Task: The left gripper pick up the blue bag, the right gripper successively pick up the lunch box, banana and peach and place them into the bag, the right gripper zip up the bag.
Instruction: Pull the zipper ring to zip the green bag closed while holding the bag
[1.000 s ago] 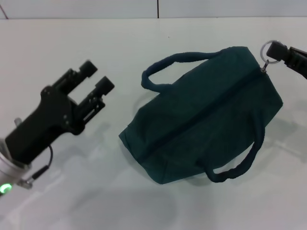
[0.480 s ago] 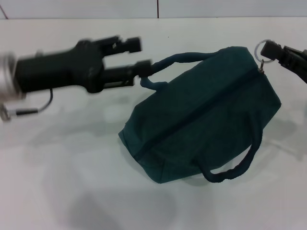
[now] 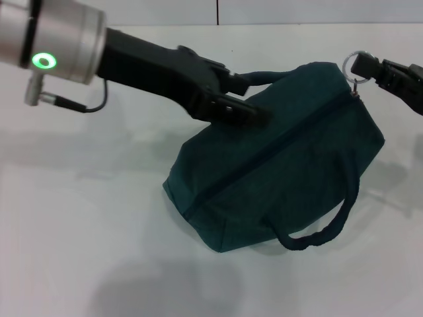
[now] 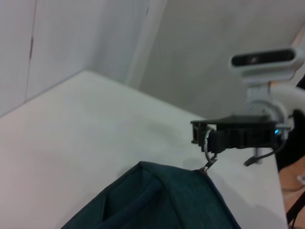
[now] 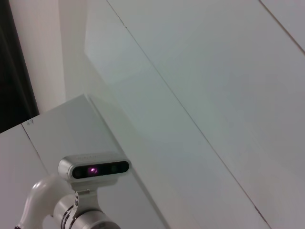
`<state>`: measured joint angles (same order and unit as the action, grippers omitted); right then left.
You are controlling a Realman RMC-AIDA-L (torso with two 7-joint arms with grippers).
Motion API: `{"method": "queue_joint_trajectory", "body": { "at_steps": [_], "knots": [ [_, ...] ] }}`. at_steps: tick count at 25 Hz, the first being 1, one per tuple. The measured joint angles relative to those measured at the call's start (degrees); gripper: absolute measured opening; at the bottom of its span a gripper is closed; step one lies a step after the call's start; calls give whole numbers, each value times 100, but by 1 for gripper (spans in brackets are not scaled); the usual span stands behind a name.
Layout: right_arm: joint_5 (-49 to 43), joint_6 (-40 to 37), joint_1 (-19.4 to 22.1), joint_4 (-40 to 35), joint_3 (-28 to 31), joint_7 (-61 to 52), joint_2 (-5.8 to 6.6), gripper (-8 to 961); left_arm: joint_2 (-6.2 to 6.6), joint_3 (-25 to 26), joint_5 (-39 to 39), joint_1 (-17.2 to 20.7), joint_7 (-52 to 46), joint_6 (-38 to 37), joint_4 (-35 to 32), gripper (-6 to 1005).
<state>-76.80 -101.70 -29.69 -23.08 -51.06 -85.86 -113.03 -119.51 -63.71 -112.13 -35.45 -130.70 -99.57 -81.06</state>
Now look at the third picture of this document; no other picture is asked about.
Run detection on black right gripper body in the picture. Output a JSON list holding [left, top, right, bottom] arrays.
[[401, 63, 423, 117]]

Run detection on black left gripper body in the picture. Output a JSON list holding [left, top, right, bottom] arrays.
[[98, 28, 221, 122]]

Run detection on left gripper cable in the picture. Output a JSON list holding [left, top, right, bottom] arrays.
[[24, 74, 108, 114]]

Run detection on dark teal insulated lunch bag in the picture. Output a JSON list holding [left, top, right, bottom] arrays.
[[161, 50, 386, 254]]

